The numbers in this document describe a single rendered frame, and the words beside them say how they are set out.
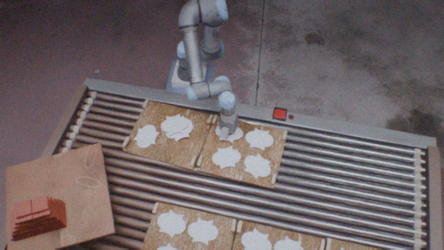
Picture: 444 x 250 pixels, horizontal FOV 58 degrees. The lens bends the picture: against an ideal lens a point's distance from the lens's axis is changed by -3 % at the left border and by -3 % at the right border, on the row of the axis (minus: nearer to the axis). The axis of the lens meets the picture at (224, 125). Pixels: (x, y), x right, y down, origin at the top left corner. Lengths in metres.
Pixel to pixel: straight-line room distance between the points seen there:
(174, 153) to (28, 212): 0.77
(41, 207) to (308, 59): 2.72
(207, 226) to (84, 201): 0.60
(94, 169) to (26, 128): 1.77
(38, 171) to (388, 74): 2.95
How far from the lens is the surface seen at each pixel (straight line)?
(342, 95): 3.65
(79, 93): 2.57
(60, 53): 4.28
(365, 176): 2.22
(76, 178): 2.15
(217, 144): 2.20
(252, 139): 2.20
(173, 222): 2.03
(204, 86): 2.03
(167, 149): 2.22
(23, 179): 2.26
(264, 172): 2.11
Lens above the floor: 2.83
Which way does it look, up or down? 57 degrees down
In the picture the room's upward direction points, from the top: 4 degrees counter-clockwise
